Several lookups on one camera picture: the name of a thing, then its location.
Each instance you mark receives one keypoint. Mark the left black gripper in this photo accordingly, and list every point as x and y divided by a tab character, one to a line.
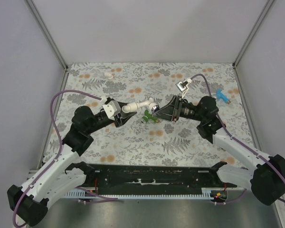
119	122

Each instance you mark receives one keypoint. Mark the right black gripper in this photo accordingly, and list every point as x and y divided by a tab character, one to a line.
171	111

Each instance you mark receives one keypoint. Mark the white chrome faucet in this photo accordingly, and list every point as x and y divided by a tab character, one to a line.
150	104

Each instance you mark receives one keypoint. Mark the white pipe elbow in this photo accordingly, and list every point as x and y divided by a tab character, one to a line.
108	75

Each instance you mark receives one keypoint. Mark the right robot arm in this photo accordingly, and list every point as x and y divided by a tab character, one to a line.
262	174

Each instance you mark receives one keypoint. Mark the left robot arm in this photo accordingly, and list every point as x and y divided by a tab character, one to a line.
31	201

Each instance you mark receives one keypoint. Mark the green faucet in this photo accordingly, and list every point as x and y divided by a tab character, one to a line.
148	116

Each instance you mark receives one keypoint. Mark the floral table mat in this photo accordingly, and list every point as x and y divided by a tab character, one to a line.
151	144

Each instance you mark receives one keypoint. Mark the blue faucet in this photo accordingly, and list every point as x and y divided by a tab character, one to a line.
220	96

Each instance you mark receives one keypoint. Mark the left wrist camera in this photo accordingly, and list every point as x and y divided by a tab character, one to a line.
112	109

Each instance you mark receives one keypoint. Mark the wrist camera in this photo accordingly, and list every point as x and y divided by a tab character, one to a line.
183	86
112	109

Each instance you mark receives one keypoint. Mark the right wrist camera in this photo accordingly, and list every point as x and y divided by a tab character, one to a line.
183	86

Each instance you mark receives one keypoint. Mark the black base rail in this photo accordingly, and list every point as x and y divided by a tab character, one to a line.
122	179

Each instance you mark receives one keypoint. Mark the white slotted cable duct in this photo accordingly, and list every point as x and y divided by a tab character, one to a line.
82	194

